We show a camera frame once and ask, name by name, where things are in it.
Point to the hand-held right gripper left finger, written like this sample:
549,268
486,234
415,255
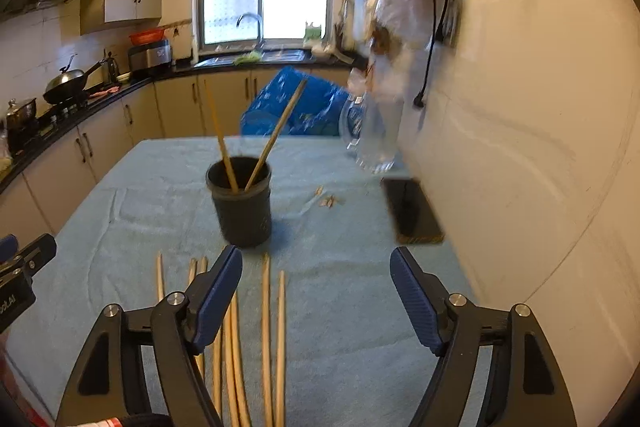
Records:
220,297

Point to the green cloth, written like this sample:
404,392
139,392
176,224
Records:
248,58

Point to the blue plastic bag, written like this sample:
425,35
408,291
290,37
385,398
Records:
320,102

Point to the red plastic basket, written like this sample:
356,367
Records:
146,37

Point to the steel cooking pot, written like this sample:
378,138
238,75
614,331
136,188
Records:
22,112

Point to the wooden chopstick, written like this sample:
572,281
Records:
220,137
280,127

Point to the small wooden scraps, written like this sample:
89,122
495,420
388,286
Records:
330,202

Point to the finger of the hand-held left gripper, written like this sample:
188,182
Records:
35,257

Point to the black kitchen countertop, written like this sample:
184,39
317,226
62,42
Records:
145,82

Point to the dark kettle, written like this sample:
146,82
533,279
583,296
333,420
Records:
112,67

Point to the green packet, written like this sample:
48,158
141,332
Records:
312,32

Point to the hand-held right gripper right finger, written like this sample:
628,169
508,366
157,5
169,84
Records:
415,302

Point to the black wok with lid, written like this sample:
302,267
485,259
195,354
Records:
65,84

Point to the light teal table cloth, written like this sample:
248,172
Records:
350,307

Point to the metal sink faucet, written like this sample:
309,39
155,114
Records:
260,32

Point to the beige base cabinets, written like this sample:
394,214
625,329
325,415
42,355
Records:
180,107

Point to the bunch of wooden chopsticks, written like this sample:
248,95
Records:
267,332

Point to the gas stove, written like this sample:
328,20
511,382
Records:
60,113

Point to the white plastic bag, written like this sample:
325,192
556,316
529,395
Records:
405,7

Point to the black utensil cup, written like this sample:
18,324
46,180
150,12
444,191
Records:
242,217

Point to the steel kitchen sink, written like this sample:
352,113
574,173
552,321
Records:
280,55

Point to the clear plastic bottle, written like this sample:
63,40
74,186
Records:
370,142

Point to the black smartphone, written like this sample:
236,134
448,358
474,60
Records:
412,212

